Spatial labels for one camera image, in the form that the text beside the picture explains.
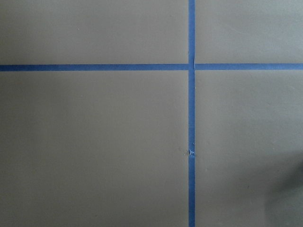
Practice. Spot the long blue tape strip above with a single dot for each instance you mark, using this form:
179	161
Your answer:
191	112

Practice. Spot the crossing blue tape strip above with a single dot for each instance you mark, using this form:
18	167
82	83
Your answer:
149	67

